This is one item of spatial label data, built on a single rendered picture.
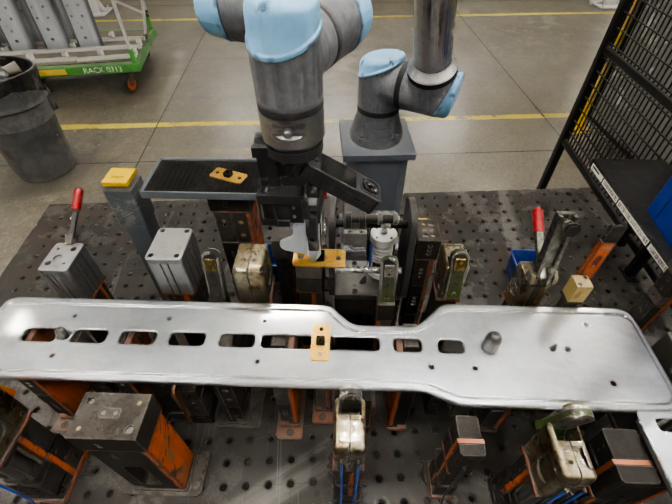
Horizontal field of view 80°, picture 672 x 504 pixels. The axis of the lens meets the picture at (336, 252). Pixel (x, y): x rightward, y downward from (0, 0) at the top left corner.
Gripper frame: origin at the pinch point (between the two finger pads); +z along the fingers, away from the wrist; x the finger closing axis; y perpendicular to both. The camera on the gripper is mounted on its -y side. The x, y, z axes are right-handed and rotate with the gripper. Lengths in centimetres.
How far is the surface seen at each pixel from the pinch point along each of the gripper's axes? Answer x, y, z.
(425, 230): -20.0, -21.3, 14.6
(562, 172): -204, -159, 132
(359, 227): -16.1, -6.9, 10.3
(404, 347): 0.9, -16.7, 27.9
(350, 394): 16.4, -5.5, 15.7
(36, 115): -189, 198, 82
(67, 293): -10, 60, 28
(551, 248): -14.1, -45.7, 13.2
